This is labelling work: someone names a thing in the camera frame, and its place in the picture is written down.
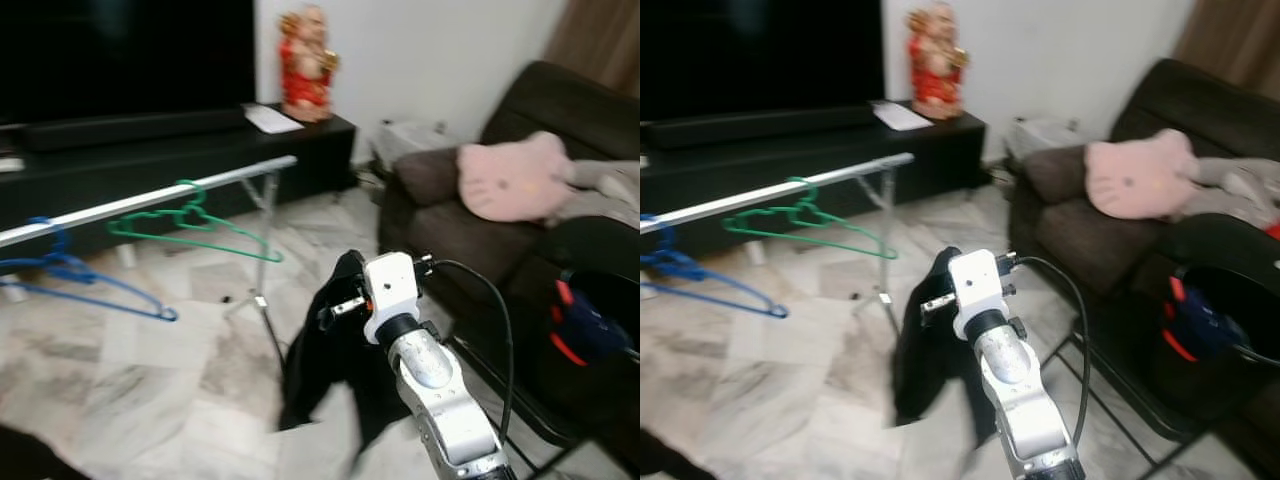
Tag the black flat television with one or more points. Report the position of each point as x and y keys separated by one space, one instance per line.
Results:
x=120 y=60
x=750 y=60

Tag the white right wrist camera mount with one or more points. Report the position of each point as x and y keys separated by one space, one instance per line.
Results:
x=390 y=285
x=975 y=282

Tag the white paper sheet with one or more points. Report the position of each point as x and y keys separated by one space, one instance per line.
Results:
x=900 y=115
x=272 y=118

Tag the grey plush toy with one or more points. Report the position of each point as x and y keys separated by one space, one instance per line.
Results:
x=1245 y=180
x=610 y=180

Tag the red laughing Buddha figurine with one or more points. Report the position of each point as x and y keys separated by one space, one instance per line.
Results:
x=935 y=82
x=305 y=85

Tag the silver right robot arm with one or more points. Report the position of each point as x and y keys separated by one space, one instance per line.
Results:
x=1010 y=370
x=430 y=370

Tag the black TV console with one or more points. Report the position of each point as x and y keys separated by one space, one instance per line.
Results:
x=790 y=165
x=150 y=170

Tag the navy garment red trim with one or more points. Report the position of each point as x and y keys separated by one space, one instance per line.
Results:
x=590 y=330
x=1205 y=325

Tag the dark brown sofa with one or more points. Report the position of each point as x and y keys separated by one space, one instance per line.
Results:
x=440 y=240
x=1080 y=235

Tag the black soundbar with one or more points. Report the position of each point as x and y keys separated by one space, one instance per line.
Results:
x=130 y=130
x=760 y=127

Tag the black shirt green logo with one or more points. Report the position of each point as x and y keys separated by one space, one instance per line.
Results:
x=330 y=370
x=930 y=360

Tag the black folding chair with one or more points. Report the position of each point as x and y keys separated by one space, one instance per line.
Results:
x=1220 y=245
x=600 y=245

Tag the silver clothes rack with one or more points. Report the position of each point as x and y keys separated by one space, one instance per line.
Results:
x=850 y=172
x=230 y=177

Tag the pink cat face pillow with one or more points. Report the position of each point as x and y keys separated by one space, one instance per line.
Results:
x=515 y=180
x=1140 y=178

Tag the green plastic hanger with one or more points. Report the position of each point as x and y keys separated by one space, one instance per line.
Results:
x=805 y=212
x=190 y=215

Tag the side table white cloth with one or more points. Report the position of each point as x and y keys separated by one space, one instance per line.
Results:
x=1040 y=135
x=410 y=140

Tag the brown curtain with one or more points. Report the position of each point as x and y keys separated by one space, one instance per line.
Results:
x=1235 y=40
x=600 y=40

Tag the blue plastic hanger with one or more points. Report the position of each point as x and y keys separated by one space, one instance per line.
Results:
x=680 y=265
x=65 y=268

